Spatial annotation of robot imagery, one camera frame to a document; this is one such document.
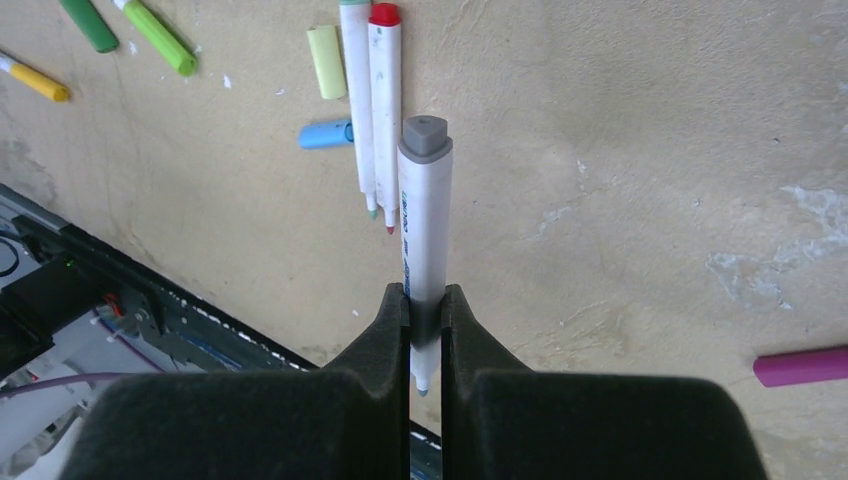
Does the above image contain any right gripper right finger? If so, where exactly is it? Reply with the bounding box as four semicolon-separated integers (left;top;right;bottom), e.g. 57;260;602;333
441;285;766;479

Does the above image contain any dark green cap marker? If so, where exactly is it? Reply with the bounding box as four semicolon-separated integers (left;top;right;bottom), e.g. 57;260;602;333
59;0;120;54

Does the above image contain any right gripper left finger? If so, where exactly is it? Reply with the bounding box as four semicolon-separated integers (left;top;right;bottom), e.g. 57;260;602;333
60;283;410;479

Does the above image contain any magenta cap marker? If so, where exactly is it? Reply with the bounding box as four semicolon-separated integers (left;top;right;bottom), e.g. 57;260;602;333
753;346;847;388

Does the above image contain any blue cap marker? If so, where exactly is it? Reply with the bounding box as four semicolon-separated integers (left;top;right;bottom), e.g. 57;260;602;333
368;2;402;234

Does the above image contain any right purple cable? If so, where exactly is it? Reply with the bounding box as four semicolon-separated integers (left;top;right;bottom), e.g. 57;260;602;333
0;372;127;400

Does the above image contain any pale yellow pen cap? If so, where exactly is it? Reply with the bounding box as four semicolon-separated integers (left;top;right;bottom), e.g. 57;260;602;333
307;25;347;100

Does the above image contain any blue pen cap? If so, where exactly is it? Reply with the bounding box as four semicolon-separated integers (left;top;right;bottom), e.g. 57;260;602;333
297;119;354;150

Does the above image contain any orange cap marker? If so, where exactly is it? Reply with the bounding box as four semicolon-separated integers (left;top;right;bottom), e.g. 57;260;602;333
398;115;454;396

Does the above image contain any light green cap marker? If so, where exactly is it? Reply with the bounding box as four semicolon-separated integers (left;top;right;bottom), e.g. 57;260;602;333
112;0;197;77

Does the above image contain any pale yellow cap marker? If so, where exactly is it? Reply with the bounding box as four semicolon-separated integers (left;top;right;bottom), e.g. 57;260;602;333
339;0;378;219

